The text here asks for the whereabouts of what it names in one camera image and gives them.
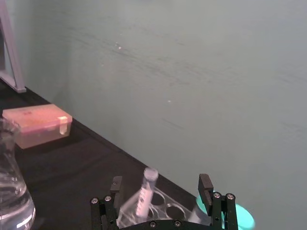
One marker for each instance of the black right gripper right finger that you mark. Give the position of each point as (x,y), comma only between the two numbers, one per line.
(223,210)

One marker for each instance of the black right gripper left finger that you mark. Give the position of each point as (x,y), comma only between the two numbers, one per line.
(109,210)

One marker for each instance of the clear graduated tube, pale cap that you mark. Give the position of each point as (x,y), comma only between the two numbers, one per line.
(146,191)

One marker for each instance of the black table cloth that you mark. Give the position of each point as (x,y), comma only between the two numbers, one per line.
(72,172)

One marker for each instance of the clear plastic tube rack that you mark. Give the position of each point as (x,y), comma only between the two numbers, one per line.
(168,212)

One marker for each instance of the clear glass conical flask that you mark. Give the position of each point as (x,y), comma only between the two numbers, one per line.
(12,191)

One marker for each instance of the pink translucent plastic box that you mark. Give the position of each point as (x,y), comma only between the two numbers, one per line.
(38,124)

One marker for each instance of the plain pale wall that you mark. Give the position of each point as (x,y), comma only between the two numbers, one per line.
(180,72)

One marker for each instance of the pale grey metal frame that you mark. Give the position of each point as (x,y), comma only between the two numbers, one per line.
(15,60)

